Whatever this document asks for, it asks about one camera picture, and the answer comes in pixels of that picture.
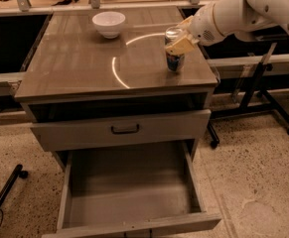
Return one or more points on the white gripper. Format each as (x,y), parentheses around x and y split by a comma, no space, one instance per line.
(203,26)

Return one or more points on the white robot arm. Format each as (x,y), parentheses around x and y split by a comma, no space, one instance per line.
(245,16)

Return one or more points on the white ceramic bowl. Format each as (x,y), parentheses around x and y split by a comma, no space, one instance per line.
(109,24)

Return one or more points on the grey wooden drawer cabinet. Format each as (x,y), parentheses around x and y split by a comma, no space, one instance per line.
(76,74)

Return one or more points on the closed upper drawer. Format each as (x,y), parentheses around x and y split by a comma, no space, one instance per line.
(96,133)

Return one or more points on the open lower wooden drawer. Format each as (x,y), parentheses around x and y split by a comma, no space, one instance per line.
(139,191)

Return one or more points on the rolling side table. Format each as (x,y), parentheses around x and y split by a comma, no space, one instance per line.
(256,99)

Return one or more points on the silver redbull can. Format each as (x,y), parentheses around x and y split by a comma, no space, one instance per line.
(174,63)

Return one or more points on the black drawer handle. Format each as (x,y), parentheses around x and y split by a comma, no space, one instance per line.
(120,130)

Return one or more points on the black stand leg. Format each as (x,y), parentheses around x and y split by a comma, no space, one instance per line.
(18,172)

